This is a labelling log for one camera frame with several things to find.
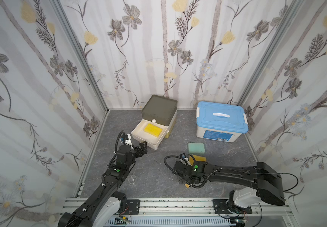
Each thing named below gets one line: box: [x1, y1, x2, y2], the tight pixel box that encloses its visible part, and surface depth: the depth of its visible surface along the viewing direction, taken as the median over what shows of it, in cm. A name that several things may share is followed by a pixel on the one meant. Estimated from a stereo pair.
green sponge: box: [188, 142, 206, 154], surface depth 98 cm
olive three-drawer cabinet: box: [130, 94, 178, 150], surface depth 97 cm
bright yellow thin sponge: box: [143, 122, 163, 138], surface depth 98 cm
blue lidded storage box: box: [195, 101, 249, 143], surface depth 95 cm
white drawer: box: [130, 119, 170, 150], surface depth 97 cm
